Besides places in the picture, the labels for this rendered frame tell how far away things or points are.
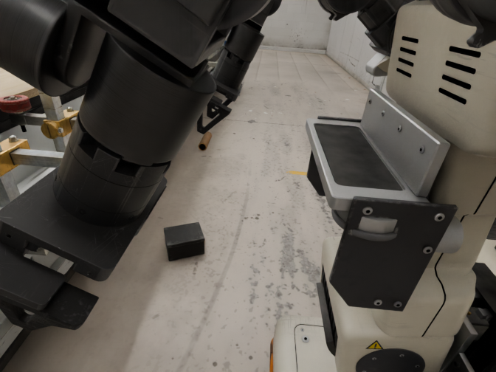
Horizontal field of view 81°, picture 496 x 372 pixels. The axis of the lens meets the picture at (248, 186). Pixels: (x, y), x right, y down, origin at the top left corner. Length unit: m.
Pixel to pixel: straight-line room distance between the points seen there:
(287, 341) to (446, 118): 0.87
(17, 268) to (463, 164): 0.39
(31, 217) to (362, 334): 0.44
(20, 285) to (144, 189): 0.08
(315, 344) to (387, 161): 0.79
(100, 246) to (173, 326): 1.26
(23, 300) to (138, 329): 1.28
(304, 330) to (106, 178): 1.00
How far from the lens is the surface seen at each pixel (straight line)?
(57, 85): 0.19
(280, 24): 10.96
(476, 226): 0.47
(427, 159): 0.34
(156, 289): 1.57
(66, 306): 0.20
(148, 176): 0.18
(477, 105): 0.33
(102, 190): 0.18
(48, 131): 1.07
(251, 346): 1.38
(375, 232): 0.33
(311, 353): 1.08
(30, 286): 0.20
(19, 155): 0.91
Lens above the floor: 1.20
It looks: 31 degrees down
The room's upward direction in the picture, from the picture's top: 4 degrees clockwise
